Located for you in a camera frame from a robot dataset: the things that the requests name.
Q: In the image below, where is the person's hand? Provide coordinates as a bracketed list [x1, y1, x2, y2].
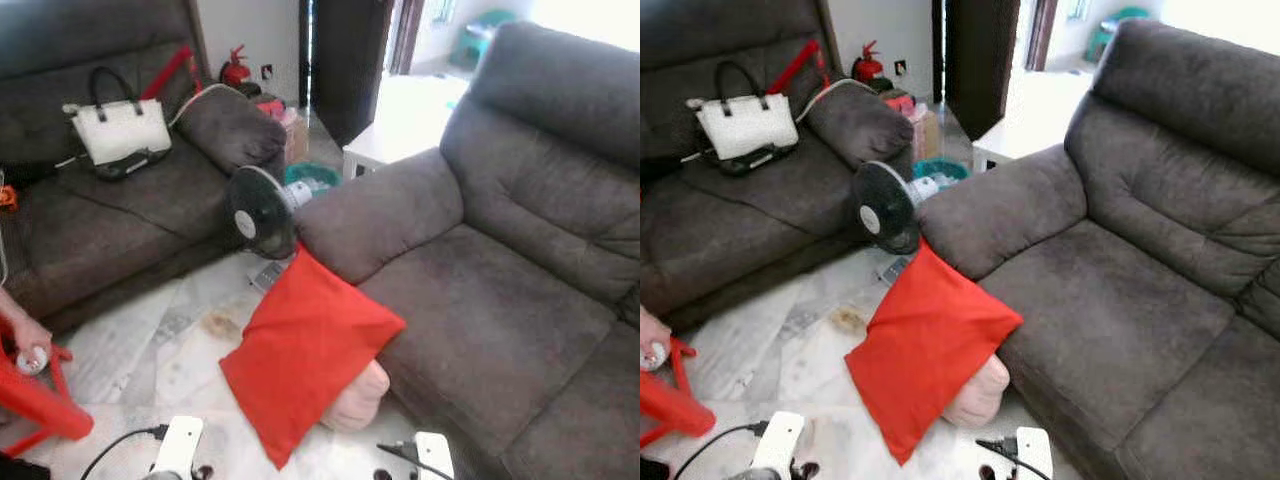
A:
[640, 308, 673, 371]
[0, 288, 53, 376]

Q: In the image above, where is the red pillow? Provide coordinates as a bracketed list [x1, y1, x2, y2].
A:
[844, 238, 1025, 467]
[219, 243, 408, 470]

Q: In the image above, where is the grey-brown sofa with handbag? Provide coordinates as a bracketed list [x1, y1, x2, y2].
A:
[640, 0, 915, 331]
[0, 0, 289, 336]

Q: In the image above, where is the grey-brown two-seat sofa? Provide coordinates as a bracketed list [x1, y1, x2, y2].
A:
[918, 18, 1280, 480]
[296, 22, 641, 480]

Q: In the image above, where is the black floor fan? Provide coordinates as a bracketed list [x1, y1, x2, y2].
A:
[224, 165, 313, 291]
[852, 160, 943, 286]

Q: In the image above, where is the pink round cushion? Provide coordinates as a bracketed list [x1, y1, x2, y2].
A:
[945, 353, 1012, 429]
[322, 360, 391, 433]

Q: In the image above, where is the white low table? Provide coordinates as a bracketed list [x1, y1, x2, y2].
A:
[342, 75, 471, 181]
[972, 70, 1096, 173]

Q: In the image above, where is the red fire extinguisher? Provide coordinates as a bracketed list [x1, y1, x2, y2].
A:
[220, 44, 263, 99]
[852, 40, 891, 93]

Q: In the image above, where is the teal plastic basin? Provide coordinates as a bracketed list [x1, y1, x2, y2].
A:
[912, 158, 971, 183]
[284, 162, 341, 191]

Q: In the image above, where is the cardboard box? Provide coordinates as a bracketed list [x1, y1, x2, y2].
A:
[255, 95, 311, 166]
[885, 92, 943, 163]

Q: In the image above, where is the green plastic chair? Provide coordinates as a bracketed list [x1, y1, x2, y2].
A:
[450, 10, 516, 71]
[1085, 6, 1151, 63]

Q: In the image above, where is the dark wooden door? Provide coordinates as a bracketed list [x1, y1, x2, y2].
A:
[944, 0, 1036, 141]
[310, 0, 396, 148]

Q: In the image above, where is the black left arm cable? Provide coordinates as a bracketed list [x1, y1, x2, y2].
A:
[672, 420, 769, 480]
[80, 424, 169, 480]

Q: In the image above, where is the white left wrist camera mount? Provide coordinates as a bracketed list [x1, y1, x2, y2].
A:
[752, 411, 806, 479]
[152, 416, 205, 479]

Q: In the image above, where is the white handbag with black handles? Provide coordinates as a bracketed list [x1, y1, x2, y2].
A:
[62, 66, 174, 181]
[686, 60, 801, 178]

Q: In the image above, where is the red strap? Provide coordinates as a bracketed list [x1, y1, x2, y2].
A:
[140, 45, 201, 103]
[768, 40, 831, 96]

